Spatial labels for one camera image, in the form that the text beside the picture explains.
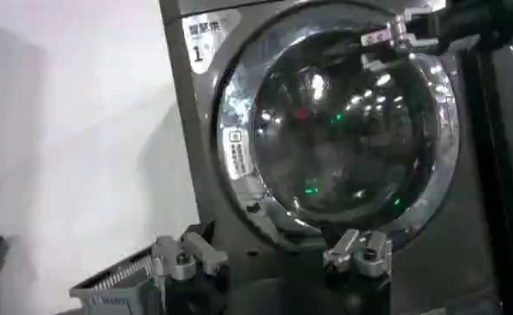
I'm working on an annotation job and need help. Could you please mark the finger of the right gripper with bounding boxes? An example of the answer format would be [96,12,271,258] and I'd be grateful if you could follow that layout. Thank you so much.
[361,34,480,73]
[360,14,439,49]

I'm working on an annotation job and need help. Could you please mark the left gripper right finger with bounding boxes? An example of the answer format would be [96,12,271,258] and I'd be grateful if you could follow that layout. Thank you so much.
[322,229,393,280]

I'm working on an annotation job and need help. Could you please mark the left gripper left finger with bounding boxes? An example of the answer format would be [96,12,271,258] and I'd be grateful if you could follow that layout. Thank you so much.
[152,219,230,284]

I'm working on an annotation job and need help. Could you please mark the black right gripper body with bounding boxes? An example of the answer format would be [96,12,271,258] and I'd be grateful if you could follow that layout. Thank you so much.
[408,0,513,56]

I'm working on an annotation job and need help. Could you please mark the grey slatted laundry basket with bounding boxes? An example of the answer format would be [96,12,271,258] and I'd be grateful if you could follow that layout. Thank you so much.
[69,244,167,315]

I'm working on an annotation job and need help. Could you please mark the round glass dryer door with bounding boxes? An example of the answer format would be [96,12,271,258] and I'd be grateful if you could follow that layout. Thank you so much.
[211,3,461,252]

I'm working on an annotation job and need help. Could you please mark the white warning label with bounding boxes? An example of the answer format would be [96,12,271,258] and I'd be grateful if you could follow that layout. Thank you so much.
[222,124,254,181]

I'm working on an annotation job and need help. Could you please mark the grey dryer with number sticker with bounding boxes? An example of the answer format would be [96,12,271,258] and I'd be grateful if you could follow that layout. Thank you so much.
[158,0,504,315]

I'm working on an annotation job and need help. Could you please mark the white number sticker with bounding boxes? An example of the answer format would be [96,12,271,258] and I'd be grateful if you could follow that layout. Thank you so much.
[182,9,242,74]

